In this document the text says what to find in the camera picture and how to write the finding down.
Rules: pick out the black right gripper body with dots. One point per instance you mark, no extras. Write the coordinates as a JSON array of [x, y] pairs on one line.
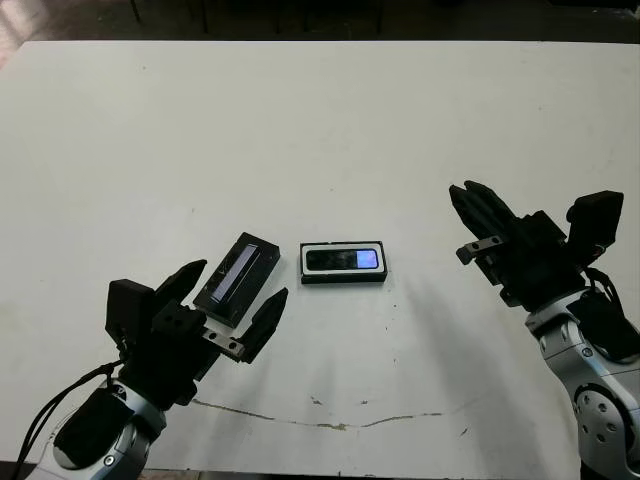
[[535, 265]]

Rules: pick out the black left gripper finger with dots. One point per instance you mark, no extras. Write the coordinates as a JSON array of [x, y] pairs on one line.
[[182, 285], [267, 325]]

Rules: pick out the black slim camera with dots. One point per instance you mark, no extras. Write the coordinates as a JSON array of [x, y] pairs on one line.
[[335, 259]]

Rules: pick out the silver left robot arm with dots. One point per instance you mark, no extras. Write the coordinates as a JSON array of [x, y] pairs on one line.
[[100, 430]]

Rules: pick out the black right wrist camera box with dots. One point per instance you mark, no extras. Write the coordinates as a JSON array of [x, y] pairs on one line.
[[597, 220]]

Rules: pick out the black box lid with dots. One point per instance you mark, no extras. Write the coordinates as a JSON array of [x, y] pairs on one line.
[[235, 280]]

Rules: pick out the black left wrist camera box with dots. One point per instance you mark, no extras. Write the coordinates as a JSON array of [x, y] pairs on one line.
[[127, 310]]

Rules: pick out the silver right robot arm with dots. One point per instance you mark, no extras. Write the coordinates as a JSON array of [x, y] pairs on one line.
[[595, 390]]

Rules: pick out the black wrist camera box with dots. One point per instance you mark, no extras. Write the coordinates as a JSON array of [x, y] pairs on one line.
[[127, 310], [597, 220]]

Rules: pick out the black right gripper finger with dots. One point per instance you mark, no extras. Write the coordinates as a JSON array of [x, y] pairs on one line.
[[495, 212], [467, 212]]

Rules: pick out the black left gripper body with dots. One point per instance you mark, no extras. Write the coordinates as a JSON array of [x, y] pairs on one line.
[[170, 360]]

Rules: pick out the black box white insert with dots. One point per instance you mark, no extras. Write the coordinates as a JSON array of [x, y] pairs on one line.
[[345, 279]]

